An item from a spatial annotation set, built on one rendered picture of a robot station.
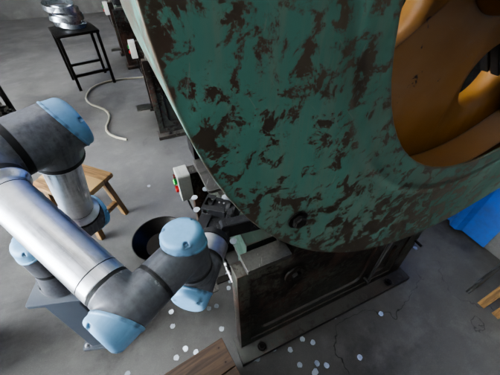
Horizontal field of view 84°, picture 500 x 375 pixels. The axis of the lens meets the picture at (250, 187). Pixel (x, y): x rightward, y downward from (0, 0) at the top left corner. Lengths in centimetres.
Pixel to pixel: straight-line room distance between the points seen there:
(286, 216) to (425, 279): 150
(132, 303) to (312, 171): 33
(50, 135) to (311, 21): 57
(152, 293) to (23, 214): 24
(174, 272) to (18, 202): 27
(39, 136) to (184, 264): 37
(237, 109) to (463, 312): 164
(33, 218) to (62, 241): 6
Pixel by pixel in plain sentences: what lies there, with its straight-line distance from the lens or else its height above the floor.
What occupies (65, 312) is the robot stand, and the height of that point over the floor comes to 36.
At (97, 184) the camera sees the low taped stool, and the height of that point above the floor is 33.
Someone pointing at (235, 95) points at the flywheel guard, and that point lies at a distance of 18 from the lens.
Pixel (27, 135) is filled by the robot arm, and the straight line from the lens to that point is 66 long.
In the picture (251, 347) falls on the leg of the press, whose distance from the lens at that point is 135.
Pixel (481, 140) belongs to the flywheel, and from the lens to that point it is 62.
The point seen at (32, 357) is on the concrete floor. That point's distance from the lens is 165.
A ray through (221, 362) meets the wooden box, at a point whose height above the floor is 35.
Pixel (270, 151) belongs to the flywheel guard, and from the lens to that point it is 21.
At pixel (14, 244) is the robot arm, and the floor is 67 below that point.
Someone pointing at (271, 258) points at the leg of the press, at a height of 64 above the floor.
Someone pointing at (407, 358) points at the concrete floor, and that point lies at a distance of 152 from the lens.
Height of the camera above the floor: 133
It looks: 44 degrees down
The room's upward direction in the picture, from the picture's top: straight up
